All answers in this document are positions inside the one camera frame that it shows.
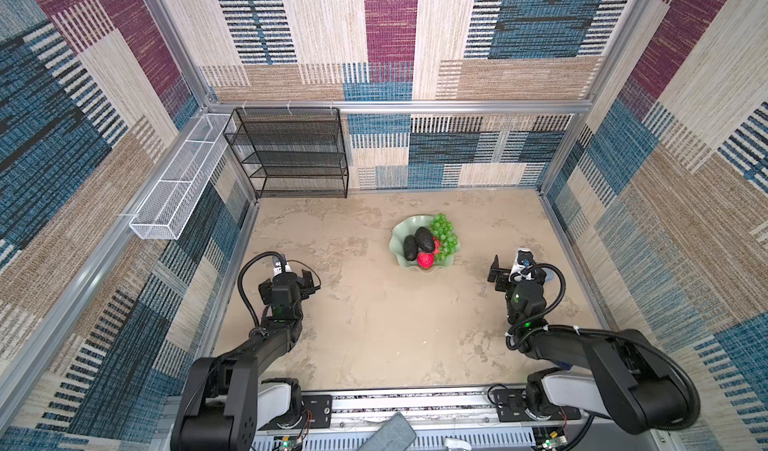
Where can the green grape bunch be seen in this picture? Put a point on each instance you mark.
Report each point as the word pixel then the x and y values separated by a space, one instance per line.
pixel 442 228

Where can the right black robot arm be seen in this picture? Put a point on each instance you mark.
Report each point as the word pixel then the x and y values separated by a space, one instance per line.
pixel 617 375

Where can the blue grey oblong pad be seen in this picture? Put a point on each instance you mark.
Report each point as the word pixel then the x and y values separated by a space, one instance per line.
pixel 548 274

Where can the red apple front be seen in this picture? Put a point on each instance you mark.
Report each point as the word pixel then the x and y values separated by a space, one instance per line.
pixel 425 260

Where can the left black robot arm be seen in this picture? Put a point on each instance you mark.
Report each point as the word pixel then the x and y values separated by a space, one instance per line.
pixel 224 401

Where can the dark avocado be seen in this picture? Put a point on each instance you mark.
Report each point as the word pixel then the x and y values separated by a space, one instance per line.
pixel 424 239
pixel 410 248

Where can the grey sponge block front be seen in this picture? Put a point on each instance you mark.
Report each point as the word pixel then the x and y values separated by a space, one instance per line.
pixel 396 434

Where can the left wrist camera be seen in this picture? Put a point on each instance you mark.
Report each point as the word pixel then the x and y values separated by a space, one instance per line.
pixel 280 266

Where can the pale green wavy fruit bowl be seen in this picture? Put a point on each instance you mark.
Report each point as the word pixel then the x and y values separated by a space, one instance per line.
pixel 408 227

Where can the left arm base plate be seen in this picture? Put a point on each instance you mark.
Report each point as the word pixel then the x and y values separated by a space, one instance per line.
pixel 316 413

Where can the black wire shelf rack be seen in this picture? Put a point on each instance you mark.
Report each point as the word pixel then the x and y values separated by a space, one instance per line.
pixel 290 153

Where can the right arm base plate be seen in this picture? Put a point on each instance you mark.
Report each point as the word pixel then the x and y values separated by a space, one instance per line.
pixel 510 406

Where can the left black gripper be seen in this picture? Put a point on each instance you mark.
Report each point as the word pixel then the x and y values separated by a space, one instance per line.
pixel 303 285

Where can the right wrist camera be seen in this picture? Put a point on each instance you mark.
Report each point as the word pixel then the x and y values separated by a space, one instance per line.
pixel 521 269

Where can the white mesh wall basket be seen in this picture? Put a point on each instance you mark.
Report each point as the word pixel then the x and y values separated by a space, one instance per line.
pixel 166 210

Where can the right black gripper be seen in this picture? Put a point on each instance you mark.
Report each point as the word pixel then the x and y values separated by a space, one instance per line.
pixel 501 279

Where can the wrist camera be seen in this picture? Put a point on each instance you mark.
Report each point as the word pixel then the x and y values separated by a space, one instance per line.
pixel 280 266
pixel 521 269

